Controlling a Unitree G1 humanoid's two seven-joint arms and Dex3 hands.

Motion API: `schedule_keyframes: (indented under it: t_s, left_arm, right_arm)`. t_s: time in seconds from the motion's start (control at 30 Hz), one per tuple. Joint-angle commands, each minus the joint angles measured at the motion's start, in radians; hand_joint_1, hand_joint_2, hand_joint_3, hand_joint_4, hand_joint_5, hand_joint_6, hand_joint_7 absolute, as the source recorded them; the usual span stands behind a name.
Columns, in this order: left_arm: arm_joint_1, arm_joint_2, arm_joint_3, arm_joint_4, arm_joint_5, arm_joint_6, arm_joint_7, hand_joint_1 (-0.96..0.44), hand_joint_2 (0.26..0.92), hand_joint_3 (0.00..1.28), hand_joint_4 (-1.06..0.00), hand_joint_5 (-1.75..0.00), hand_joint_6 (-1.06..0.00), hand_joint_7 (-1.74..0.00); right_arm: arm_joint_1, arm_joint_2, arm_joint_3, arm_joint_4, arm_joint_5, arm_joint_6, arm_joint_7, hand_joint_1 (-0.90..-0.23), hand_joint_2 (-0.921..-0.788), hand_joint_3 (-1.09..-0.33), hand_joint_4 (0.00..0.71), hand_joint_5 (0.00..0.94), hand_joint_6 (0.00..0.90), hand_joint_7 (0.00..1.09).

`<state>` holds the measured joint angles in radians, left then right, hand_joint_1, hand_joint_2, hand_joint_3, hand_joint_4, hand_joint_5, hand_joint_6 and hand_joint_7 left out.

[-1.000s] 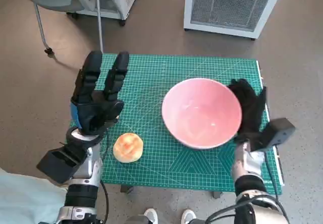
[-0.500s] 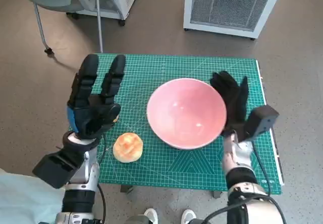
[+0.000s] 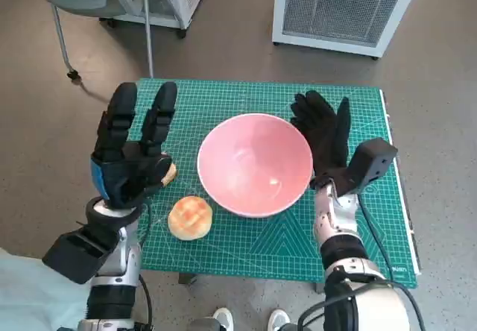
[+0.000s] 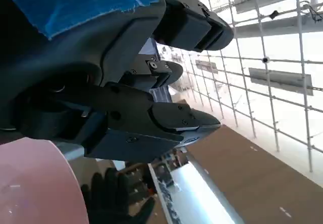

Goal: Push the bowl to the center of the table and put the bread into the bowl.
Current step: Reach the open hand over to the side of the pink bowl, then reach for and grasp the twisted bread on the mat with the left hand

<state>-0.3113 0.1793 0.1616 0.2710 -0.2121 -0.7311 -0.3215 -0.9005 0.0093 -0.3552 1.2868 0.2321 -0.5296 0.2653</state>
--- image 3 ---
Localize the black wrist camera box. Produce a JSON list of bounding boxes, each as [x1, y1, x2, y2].
[[41, 221, 120, 286], [337, 136, 399, 198]]

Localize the white metal pole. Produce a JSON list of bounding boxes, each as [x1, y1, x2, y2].
[[142, 0, 156, 78]]

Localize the white cabinet on casters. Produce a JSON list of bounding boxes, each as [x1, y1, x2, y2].
[[98, 0, 217, 40]]

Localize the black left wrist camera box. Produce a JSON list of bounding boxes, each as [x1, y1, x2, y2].
[[41, 221, 120, 286]]

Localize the long orange toy bread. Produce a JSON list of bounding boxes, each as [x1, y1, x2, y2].
[[160, 162, 179, 187]]

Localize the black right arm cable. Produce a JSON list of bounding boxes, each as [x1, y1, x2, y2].
[[297, 196, 429, 331]]

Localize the green cutting mat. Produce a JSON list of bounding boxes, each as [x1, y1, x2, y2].
[[138, 77, 418, 291]]

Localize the pink bowl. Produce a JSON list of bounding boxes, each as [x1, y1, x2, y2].
[[196, 113, 314, 219]]

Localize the white cabinet with mesh grille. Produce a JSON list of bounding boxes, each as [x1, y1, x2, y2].
[[271, 0, 437, 62]]

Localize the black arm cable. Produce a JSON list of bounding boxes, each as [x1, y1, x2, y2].
[[297, 196, 429, 331], [136, 204, 154, 331]]

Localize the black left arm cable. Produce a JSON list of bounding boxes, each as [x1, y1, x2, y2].
[[136, 204, 154, 331]]

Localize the person's leg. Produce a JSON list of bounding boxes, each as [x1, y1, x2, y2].
[[0, 247, 94, 331]]

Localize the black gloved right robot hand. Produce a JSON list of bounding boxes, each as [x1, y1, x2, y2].
[[289, 89, 353, 183]]

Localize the person's white shoe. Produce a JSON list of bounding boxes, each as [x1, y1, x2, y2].
[[212, 307, 235, 331], [268, 308, 291, 331]]

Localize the round toy bread bun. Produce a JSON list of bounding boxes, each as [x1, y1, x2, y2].
[[167, 195, 215, 241]]

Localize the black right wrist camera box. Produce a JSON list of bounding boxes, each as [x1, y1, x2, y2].
[[337, 136, 399, 198]]

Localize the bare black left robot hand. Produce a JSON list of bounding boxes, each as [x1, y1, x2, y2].
[[90, 81, 179, 209]]

